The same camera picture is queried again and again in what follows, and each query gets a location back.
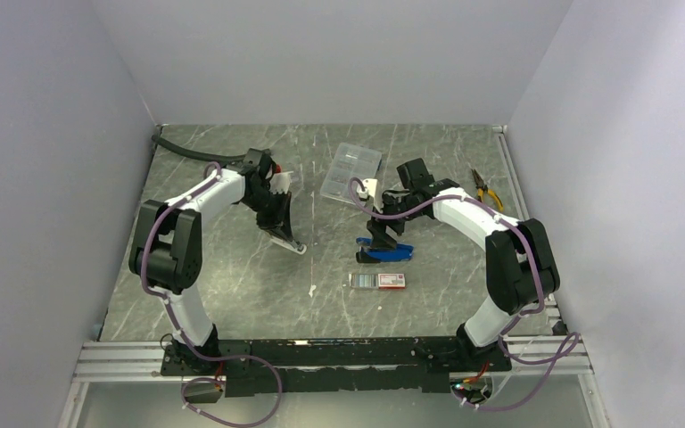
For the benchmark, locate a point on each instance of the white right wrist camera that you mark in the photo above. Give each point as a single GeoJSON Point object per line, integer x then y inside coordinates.
{"type": "Point", "coordinates": [369, 193]}

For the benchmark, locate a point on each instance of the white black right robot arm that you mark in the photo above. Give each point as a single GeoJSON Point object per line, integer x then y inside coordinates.
{"type": "Point", "coordinates": [519, 264]}

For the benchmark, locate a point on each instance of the aluminium frame rail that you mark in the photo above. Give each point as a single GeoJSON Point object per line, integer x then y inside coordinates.
{"type": "Point", "coordinates": [139, 362]}

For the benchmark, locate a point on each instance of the small beige white stapler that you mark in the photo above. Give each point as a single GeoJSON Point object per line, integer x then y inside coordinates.
{"type": "Point", "coordinates": [287, 243]}

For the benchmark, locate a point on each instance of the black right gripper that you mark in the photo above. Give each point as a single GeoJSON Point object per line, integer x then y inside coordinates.
{"type": "Point", "coordinates": [380, 238]}

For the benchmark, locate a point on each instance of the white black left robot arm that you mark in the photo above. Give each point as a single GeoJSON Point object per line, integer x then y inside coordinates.
{"type": "Point", "coordinates": [166, 251]}

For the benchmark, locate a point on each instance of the red white staples box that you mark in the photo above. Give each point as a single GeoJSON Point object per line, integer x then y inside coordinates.
{"type": "Point", "coordinates": [377, 281]}

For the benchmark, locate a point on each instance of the clear plastic screw organizer box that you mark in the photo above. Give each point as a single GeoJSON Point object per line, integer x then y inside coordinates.
{"type": "Point", "coordinates": [349, 161]}

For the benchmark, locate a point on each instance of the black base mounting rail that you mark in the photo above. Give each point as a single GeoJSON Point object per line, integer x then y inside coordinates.
{"type": "Point", "coordinates": [429, 364]}

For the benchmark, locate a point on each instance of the yellow handled pliers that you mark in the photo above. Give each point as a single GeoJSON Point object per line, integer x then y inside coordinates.
{"type": "Point", "coordinates": [484, 193]}

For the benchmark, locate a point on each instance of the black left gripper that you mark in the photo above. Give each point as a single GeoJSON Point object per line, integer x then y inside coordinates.
{"type": "Point", "coordinates": [279, 223]}

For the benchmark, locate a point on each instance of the blue black stapler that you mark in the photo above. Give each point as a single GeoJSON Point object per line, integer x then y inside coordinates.
{"type": "Point", "coordinates": [366, 255]}

